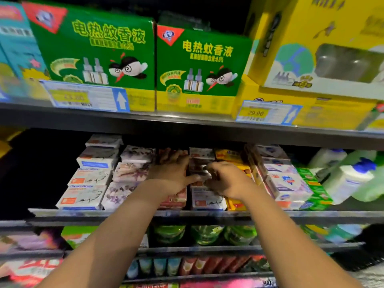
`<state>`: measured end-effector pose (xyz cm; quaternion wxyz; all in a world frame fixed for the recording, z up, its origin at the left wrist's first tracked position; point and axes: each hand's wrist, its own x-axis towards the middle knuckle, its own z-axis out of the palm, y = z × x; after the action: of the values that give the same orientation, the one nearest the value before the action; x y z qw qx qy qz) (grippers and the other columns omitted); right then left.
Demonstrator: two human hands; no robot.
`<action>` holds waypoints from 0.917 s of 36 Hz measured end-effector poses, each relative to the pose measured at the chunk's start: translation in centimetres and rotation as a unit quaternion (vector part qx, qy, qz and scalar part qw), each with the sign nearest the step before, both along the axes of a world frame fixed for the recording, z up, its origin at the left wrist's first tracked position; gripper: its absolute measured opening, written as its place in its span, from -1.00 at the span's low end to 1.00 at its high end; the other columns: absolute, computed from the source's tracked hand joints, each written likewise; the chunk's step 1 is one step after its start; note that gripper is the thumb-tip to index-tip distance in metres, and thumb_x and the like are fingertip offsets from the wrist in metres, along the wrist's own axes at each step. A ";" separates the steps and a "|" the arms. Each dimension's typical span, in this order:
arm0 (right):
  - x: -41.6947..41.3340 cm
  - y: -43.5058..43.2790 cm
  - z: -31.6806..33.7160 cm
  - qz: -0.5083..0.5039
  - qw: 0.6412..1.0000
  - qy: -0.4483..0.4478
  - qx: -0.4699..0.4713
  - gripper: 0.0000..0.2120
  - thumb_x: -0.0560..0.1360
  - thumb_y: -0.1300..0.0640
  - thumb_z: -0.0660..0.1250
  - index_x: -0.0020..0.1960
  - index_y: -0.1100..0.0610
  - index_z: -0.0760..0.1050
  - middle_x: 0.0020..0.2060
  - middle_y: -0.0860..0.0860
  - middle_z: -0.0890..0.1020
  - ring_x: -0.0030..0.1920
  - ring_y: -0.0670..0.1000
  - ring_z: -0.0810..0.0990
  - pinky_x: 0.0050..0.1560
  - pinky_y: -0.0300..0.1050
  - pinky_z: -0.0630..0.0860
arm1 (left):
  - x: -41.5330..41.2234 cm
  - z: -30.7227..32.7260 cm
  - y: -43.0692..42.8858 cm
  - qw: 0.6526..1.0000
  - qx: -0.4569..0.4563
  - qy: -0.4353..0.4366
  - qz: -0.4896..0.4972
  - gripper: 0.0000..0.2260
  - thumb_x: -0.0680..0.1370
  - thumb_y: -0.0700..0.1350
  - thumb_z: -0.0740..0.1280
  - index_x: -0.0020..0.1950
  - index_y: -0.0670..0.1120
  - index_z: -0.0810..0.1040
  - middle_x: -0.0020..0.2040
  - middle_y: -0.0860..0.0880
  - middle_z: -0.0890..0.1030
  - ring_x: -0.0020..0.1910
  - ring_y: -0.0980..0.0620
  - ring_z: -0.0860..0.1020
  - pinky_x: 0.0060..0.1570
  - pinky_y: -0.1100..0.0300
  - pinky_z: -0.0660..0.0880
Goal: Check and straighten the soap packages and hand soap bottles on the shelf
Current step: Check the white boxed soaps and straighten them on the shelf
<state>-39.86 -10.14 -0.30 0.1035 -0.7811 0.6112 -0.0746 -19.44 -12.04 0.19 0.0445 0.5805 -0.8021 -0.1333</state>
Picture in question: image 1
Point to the stack of floral soap boxes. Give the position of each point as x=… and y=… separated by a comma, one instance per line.
x=129, y=172

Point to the teal packets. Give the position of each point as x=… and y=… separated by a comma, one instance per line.
x=261, y=265

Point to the person's left hand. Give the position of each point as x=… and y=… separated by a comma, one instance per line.
x=174, y=175

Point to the pink flat pack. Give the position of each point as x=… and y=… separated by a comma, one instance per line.
x=240, y=283

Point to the white blue price tag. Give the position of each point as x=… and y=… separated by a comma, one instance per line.
x=270, y=113
x=84, y=96

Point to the teal box yellow cartoon print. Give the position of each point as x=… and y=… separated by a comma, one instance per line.
x=18, y=45

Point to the row of red tubes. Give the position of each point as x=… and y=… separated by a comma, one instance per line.
x=210, y=264

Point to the green box mosquito print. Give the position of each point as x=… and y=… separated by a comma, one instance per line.
x=237, y=60
x=48, y=51

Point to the red white packet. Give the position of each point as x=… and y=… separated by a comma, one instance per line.
x=33, y=270

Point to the stack of yellow soap boxes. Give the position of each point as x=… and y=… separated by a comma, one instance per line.
x=228, y=154

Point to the row of pink orange packets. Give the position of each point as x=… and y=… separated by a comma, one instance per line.
x=24, y=241

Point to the person's right hand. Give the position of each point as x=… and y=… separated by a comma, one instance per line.
x=231, y=181

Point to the person's right forearm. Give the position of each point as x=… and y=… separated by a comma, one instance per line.
x=294, y=249

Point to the flat yellow box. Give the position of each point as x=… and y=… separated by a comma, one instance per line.
x=336, y=114

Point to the stack of pink soap boxes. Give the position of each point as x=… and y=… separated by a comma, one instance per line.
x=174, y=201

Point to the large yellow box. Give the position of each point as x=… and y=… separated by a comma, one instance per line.
x=300, y=33

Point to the white hand sanitizer bottle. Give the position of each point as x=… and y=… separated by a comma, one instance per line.
x=345, y=186
x=327, y=157

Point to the stack of green soap boxes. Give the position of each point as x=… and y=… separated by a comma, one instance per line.
x=318, y=195

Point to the yellow red flat pack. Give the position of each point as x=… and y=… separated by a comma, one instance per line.
x=150, y=285

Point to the green white carton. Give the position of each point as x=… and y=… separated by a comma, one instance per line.
x=144, y=241
x=78, y=234

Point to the person's left forearm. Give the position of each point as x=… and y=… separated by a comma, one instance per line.
x=102, y=249

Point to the stack of white purple soap boxes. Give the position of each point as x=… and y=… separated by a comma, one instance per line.
x=285, y=183

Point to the row of blue white tubes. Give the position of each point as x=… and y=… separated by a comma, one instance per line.
x=159, y=265

